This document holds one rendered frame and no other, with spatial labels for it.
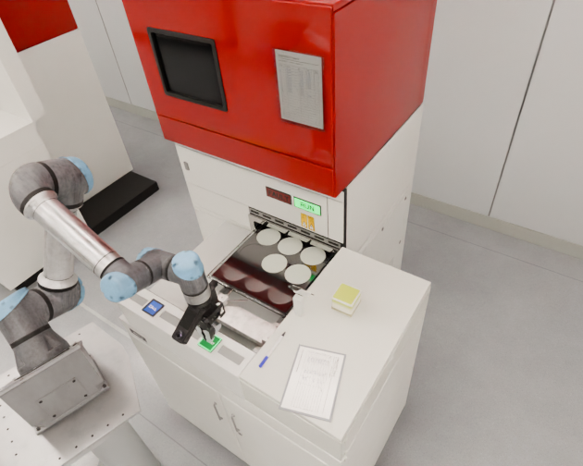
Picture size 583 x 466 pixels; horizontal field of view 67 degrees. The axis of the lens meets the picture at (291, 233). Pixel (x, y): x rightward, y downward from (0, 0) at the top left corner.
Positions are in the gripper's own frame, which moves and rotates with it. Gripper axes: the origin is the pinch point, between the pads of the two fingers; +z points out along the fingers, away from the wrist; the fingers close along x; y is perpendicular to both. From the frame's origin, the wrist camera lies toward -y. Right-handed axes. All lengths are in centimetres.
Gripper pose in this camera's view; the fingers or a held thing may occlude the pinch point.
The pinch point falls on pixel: (207, 340)
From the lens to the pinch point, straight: 145.0
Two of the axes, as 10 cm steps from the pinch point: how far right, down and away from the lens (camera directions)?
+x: -8.3, -3.4, 4.5
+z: 0.7, 7.3, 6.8
